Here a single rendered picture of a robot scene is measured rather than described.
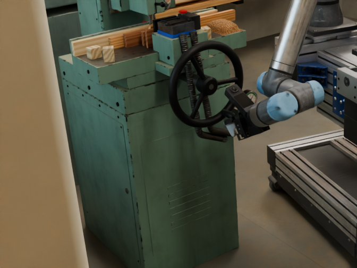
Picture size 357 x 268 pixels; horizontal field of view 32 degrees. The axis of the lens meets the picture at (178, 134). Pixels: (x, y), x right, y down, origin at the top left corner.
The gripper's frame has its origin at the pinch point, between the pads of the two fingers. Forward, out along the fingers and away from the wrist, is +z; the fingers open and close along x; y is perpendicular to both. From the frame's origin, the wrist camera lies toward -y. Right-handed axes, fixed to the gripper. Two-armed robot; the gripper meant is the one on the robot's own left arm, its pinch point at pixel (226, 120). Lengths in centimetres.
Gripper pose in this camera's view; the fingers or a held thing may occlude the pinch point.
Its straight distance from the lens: 206.2
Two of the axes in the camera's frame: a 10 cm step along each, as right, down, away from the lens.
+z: -3.8, 1.6, 9.1
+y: 3.8, 9.3, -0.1
